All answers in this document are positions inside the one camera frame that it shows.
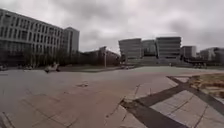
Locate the pale pole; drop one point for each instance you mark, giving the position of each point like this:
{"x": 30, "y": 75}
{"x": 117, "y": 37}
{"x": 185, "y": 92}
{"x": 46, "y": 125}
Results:
{"x": 105, "y": 58}

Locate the low dark building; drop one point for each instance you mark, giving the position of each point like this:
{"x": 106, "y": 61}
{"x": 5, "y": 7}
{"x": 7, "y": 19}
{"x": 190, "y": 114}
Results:
{"x": 96, "y": 56}

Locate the wide grey stairway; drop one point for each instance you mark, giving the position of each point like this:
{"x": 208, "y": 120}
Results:
{"x": 146, "y": 61}

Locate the grey paved plaza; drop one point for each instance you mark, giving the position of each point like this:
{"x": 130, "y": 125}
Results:
{"x": 66, "y": 90}

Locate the twin-block grey building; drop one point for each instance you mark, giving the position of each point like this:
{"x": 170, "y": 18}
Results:
{"x": 166, "y": 46}

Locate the vehicle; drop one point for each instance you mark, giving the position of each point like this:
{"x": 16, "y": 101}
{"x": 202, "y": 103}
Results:
{"x": 51, "y": 68}

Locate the row of dark trees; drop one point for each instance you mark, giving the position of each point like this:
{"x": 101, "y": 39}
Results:
{"x": 50, "y": 57}

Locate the small grey building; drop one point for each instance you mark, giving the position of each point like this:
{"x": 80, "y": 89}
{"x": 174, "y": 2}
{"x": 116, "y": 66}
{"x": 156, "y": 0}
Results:
{"x": 189, "y": 51}

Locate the large grey gridded-window building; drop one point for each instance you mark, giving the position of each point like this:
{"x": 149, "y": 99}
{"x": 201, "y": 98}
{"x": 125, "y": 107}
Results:
{"x": 26, "y": 36}

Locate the low pale building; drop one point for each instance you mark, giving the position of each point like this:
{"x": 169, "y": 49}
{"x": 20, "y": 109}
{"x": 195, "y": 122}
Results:
{"x": 210, "y": 54}

